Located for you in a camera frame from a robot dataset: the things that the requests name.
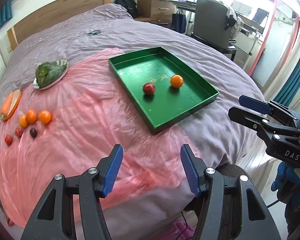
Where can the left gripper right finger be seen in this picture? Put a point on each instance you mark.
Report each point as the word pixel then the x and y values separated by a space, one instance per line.
pixel 249 217

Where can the white patterned plate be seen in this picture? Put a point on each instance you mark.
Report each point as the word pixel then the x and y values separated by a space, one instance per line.
pixel 35 85

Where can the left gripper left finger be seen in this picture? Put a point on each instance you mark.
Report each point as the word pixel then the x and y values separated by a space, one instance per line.
pixel 53 216

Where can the green leafy vegetable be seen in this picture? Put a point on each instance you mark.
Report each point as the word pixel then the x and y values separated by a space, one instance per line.
pixel 48 72

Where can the green rectangular tray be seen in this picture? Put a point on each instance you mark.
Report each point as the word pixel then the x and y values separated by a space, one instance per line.
pixel 168 105

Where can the wooden drawer cabinet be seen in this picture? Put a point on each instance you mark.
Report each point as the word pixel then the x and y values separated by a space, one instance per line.
pixel 157 12

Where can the orange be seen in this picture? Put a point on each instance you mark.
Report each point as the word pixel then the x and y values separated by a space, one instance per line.
pixel 23 121
pixel 176 81
pixel 31 116
pixel 45 117

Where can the orange oval dish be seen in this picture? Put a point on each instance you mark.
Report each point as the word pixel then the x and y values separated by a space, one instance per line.
pixel 15 102

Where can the teal curtain left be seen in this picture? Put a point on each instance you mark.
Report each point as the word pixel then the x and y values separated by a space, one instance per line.
pixel 6 13

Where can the pink plastic sheet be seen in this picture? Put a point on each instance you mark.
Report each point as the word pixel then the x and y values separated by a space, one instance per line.
pixel 90 114

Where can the teal curtain right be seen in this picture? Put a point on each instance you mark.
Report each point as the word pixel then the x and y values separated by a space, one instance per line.
pixel 290 88

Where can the teal curtain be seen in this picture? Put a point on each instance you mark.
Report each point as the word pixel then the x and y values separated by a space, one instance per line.
pixel 6 13
pixel 290 88

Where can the small dark object on bed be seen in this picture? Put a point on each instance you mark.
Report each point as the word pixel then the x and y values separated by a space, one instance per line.
pixel 95 32

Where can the black backpack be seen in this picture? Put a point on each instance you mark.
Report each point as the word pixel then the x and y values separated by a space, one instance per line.
pixel 130 5

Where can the orange front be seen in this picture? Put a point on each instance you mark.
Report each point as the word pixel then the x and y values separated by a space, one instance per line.
pixel 176 81

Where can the right blue gloved hand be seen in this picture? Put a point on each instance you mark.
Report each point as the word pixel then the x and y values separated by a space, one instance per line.
pixel 287 185

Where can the dark shopping bag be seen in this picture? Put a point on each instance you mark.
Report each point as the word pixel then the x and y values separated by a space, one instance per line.
pixel 178 23

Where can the wooden headboard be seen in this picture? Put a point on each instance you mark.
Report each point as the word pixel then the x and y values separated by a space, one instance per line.
pixel 48 16

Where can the orange carrot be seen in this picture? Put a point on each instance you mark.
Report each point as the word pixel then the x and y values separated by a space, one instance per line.
pixel 6 107

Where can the grey desk chair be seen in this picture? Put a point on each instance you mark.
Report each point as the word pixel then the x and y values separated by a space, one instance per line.
pixel 212 27

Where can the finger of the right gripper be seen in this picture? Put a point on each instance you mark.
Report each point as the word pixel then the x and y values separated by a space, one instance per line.
pixel 257 122
pixel 255 103

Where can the dark plum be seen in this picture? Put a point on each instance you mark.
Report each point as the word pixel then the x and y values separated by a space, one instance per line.
pixel 33 132

